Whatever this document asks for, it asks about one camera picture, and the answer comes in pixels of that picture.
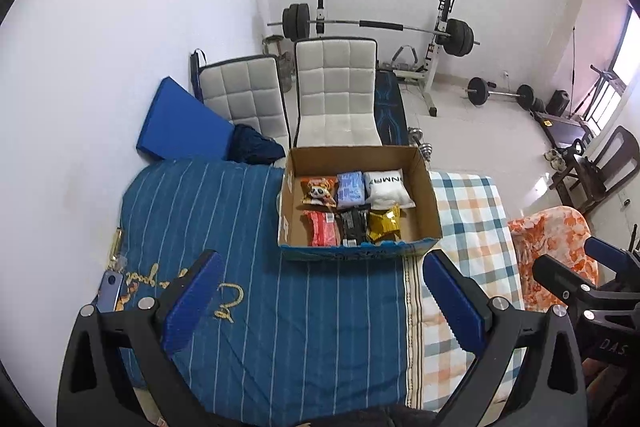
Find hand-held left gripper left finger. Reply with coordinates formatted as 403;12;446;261
57;249;226;427

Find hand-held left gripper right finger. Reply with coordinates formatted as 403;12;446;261
422;249;589;427

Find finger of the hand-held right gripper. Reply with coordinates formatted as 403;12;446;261
584;236;640;293
532;254;601;308

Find cardboard box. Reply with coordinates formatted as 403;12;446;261
277;146;443;262

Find yellow snack packet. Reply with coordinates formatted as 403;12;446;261
367;204;402;242

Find black snack packet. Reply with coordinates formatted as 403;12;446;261
336;205;372;248

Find white soft packet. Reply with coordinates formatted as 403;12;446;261
363;169;417;210

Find red snack packet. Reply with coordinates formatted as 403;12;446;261
301;211;343;248

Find light blue soft packet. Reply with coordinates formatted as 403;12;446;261
336;172;368;208

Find orange panda snack packet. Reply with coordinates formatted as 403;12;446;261
299;176;340;210

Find orange floral blanket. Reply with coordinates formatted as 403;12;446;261
507;206;601;313

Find blue phone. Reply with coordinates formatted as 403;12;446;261
95;271;123;313

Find plaid blanket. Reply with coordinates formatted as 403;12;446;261
402;171;526;413

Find gold foil wrapper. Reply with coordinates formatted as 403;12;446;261
107;227;128;273

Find dark wooden chair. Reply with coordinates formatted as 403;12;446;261
552;125;640;218

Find blue striped blanket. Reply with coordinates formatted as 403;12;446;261
107;157;416;427

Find treadmill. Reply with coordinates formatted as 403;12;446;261
532;64;626;142

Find person's dark trousers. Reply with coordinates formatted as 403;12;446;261
295;404;441;427

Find black speaker box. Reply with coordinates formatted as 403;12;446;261
547;89;571;115

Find dark blue cloth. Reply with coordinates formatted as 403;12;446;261
230;124;287;166

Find blue foam mat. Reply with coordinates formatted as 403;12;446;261
136;77;236;162

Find black weight bench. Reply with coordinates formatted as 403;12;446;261
375;69;408;146

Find window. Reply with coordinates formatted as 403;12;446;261
607;4;640;98

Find thin metal pole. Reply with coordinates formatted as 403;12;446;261
565;24;578;82

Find short barbell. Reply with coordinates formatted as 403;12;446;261
465;77;536;112

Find low white padded chair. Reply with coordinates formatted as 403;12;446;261
197;54;291;152

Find white barbell rack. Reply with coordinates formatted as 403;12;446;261
312;0;458;118

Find tall white padded chair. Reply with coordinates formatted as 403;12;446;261
291;37;383;148

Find long barbell with black plates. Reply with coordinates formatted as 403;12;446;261
266;3;482;58

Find black carry strap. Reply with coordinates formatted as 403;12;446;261
190;49;206;102

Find grey metal row handle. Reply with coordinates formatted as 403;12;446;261
390;46;421;70

